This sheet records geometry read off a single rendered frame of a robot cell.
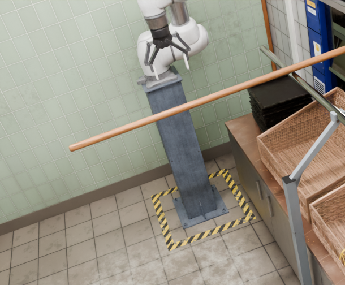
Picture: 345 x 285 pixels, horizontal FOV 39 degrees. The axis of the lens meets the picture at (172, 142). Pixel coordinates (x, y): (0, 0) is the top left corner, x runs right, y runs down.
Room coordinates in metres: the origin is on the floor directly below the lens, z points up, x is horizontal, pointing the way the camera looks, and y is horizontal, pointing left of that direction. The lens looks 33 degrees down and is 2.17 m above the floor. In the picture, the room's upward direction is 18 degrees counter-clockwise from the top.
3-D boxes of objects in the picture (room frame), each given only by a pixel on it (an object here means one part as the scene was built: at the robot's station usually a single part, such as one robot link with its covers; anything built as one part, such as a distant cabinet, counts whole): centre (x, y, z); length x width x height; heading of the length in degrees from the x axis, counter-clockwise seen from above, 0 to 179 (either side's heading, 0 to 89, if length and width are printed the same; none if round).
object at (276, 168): (1.79, -0.68, 0.72); 0.56 x 0.49 x 0.28; 4
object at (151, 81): (2.51, -0.02, 1.03); 0.22 x 0.18 x 0.06; 94
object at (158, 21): (1.87, -0.09, 1.55); 0.09 x 0.09 x 0.06
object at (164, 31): (1.87, -0.09, 1.47); 0.08 x 0.07 x 0.09; 93
